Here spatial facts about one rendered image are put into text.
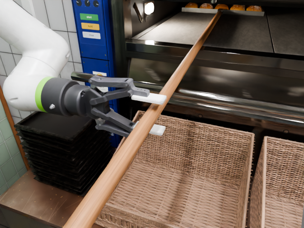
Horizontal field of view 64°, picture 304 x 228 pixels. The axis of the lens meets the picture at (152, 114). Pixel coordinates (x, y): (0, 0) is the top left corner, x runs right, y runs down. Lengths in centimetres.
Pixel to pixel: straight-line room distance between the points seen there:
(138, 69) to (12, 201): 81
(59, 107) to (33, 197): 73
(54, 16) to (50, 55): 62
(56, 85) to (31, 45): 14
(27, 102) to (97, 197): 37
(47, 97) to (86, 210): 34
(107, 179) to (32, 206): 89
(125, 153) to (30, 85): 33
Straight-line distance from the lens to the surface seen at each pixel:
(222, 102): 68
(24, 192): 131
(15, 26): 69
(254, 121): 114
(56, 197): 123
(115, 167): 39
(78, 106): 58
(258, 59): 102
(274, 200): 125
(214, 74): 108
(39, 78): 66
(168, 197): 114
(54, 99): 60
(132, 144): 43
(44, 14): 134
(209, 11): 186
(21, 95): 66
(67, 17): 126
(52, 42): 71
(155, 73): 113
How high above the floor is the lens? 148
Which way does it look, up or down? 32 degrees down
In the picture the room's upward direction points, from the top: straight up
